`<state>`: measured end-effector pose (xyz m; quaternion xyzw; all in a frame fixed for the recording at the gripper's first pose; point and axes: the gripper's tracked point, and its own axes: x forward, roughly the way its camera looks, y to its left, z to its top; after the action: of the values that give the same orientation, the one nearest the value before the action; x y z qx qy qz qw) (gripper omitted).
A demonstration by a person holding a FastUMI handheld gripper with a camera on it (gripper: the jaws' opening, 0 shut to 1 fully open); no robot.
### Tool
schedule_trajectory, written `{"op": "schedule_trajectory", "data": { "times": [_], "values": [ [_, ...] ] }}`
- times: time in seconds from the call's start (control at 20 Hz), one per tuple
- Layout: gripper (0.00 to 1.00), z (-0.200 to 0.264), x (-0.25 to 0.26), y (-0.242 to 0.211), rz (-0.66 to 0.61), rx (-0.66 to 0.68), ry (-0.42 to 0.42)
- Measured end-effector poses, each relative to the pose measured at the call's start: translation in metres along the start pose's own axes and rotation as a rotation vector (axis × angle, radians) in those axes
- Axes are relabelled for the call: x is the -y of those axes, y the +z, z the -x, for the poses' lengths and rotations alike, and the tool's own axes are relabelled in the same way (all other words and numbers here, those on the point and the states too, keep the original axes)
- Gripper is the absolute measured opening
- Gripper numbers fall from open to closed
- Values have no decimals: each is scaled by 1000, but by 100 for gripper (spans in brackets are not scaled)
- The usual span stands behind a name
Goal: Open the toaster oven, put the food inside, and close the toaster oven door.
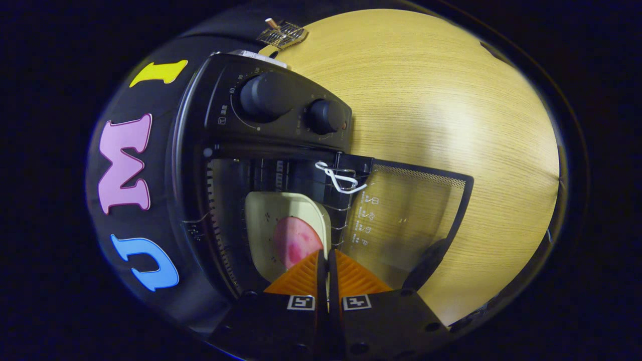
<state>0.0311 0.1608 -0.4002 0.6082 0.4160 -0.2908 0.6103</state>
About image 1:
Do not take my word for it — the metal wire basket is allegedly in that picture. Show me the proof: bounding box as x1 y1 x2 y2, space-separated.
256 19 309 50

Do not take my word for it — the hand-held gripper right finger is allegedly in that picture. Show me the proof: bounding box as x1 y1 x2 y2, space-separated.
329 249 454 361

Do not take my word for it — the white string loop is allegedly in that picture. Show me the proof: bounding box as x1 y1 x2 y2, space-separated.
315 160 368 195

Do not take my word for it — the black toaster oven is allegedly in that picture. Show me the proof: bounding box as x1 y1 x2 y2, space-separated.
166 52 474 306

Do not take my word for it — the pale green square plate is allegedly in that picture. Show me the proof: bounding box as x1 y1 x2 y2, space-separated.
245 192 332 284

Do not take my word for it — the pink ham slice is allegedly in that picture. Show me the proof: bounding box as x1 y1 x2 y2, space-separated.
273 217 324 270

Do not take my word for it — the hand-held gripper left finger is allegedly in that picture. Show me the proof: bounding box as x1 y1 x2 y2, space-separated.
206 249 329 361

